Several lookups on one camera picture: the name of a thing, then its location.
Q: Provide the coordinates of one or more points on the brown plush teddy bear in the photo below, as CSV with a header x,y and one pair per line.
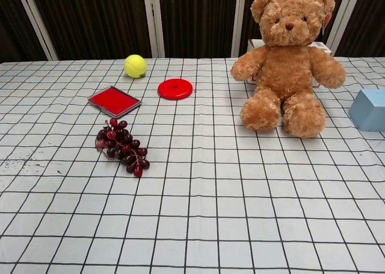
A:
x,y
285,72

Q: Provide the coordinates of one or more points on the dark brown curtain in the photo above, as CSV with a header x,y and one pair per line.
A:
x,y
96,18

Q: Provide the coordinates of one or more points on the yellow tennis ball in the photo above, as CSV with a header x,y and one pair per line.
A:
x,y
135,65

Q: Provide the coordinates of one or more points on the red ink pad case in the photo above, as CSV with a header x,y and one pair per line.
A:
x,y
113,101

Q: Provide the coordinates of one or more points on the light blue box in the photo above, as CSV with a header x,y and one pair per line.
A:
x,y
368,111

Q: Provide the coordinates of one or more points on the red round plastic disc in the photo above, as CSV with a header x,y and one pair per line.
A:
x,y
174,89

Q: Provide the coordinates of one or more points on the white cardboard box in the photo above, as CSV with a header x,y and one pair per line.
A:
x,y
254,44

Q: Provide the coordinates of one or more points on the white black checked tablecloth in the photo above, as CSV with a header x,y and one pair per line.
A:
x,y
192,201

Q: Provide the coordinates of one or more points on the dark red grape bunch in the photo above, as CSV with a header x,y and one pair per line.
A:
x,y
123,146

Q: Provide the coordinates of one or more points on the white partition post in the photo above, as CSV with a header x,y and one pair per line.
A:
x,y
36,21
239,21
153,21
341,24

